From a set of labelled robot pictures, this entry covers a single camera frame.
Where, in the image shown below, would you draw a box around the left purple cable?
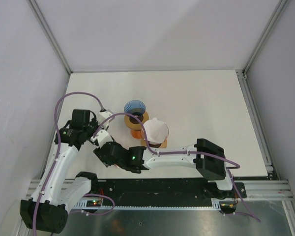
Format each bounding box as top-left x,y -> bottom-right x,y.
30,91 -> 116,236

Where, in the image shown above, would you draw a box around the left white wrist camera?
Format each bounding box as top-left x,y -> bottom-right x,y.
97,109 -> 114,130

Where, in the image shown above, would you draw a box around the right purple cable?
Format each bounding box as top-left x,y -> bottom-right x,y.
92,112 -> 261,223

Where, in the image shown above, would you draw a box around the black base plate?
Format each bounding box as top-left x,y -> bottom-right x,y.
88,178 -> 247,206

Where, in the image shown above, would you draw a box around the white paper coffee filter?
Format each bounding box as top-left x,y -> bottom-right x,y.
141,118 -> 169,144

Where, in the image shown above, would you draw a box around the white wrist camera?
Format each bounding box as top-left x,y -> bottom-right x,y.
90,130 -> 113,148
97,109 -> 114,130

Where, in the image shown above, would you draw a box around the grey cable duct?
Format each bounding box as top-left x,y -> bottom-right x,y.
72,199 -> 226,211

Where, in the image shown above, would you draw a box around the blue glass dripper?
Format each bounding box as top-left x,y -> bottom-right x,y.
124,100 -> 146,117

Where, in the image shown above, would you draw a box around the orange glass carafe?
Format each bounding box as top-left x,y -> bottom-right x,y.
130,130 -> 144,139

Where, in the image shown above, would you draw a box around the wooden dripper ring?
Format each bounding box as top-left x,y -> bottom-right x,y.
141,139 -> 168,149
124,110 -> 150,131

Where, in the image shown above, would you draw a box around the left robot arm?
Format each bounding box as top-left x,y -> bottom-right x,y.
20,109 -> 99,234

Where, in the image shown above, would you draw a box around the purple cable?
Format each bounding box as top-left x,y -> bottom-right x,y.
92,112 -> 261,223
30,91 -> 116,236

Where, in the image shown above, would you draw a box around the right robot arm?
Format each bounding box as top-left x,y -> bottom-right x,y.
93,139 -> 235,197

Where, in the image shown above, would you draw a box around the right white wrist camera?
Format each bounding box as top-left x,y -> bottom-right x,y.
90,130 -> 113,148

